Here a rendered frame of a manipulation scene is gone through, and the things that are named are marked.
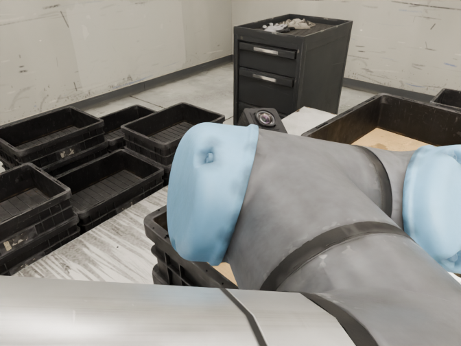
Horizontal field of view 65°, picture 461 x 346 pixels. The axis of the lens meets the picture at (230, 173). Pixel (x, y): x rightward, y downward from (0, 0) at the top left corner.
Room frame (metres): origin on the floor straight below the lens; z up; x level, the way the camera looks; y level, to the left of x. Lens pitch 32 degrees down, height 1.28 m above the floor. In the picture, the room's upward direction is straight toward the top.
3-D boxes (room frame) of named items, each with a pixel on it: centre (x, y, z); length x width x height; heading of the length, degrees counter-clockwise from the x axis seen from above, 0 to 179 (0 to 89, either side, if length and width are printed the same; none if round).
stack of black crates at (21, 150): (1.50, 0.82, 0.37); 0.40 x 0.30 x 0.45; 141
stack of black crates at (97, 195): (1.25, 0.52, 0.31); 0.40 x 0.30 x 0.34; 141
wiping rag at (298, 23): (2.38, -0.42, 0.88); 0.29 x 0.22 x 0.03; 141
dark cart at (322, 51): (2.26, -0.38, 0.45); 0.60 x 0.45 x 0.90; 141
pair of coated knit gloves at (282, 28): (2.22, -0.25, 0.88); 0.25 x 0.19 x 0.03; 141
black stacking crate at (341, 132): (0.75, -0.39, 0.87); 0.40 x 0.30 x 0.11; 135
